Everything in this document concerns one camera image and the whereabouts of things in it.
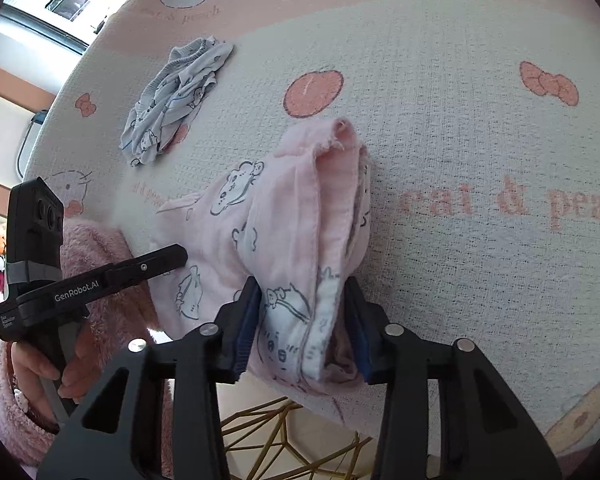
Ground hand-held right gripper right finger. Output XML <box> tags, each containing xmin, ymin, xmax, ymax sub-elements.
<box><xmin>344</xmin><ymin>276</ymin><xmax>563</xmax><ymax>480</ymax></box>

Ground gold wire table frame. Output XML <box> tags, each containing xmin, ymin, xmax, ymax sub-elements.
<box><xmin>220</xmin><ymin>395</ymin><xmax>376</xmax><ymax>480</ymax></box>

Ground dark wall cable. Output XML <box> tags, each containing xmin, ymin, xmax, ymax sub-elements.
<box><xmin>16</xmin><ymin>109</ymin><xmax>48</xmax><ymax>178</ymax></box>

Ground person's left hand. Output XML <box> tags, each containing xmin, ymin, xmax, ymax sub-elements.
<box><xmin>10</xmin><ymin>327</ymin><xmax>101</xmax><ymax>423</ymax></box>

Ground light blue printed garment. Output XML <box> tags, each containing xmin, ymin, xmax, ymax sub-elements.
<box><xmin>119</xmin><ymin>36</ymin><xmax>235</xmax><ymax>167</ymax></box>

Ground window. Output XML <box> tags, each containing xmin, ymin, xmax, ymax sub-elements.
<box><xmin>0</xmin><ymin>0</ymin><xmax>131</xmax><ymax>56</ymax></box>

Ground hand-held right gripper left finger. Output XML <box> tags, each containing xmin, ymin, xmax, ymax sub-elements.
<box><xmin>35</xmin><ymin>276</ymin><xmax>261</xmax><ymax>480</ymax></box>

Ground pink printed pants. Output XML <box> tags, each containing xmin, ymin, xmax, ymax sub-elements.
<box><xmin>150</xmin><ymin>116</ymin><xmax>373</xmax><ymax>393</ymax></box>

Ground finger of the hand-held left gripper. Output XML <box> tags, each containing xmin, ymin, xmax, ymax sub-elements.
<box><xmin>105</xmin><ymin>244</ymin><xmax>188</xmax><ymax>288</ymax></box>

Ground cat printed blanket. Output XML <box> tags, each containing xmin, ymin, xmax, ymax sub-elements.
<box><xmin>17</xmin><ymin>0</ymin><xmax>600</xmax><ymax>461</ymax></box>

